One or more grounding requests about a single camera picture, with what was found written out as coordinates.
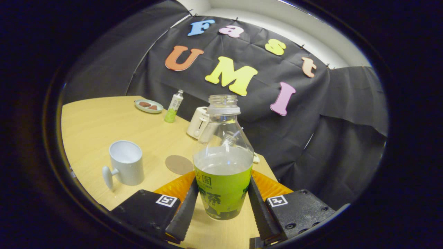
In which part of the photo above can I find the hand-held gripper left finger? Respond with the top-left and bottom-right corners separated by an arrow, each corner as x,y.
110,170 -> 200,242

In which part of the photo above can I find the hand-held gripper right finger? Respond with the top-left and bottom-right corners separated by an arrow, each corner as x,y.
247,169 -> 337,247

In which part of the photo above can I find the juice bottle with green label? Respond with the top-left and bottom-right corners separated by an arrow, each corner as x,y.
192,95 -> 255,221

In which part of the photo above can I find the round brown coaster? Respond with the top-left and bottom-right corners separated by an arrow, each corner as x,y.
165,155 -> 194,175

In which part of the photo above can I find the white cup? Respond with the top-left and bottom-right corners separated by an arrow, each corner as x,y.
102,140 -> 145,190

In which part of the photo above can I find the slim bottle of green drink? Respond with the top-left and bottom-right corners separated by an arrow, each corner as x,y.
164,90 -> 184,123

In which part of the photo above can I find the white toaster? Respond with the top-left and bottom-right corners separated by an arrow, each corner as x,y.
187,107 -> 210,140

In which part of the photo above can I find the pale green plate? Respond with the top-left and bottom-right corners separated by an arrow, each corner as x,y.
135,99 -> 164,114

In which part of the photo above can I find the wooden table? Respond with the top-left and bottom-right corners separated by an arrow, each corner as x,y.
61,96 -> 279,249

